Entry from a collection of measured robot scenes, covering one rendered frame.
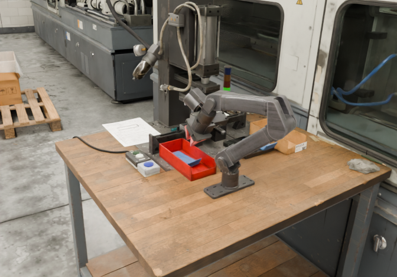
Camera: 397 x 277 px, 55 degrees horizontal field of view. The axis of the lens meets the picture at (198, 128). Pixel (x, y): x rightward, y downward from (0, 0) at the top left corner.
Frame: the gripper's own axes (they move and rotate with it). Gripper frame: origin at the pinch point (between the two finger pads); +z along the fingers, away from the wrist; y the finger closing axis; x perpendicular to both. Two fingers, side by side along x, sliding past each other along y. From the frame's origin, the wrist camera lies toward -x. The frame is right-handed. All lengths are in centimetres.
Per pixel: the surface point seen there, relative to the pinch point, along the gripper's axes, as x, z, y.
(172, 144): -0.9, 14.9, 8.6
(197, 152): -6.2, 8.1, -1.3
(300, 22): -82, -22, 42
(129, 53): -121, 200, 245
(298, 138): -55, 1, -11
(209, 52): -18.4, -17.3, 30.5
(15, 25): -105, 581, 737
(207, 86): -17.5, -6.0, 21.3
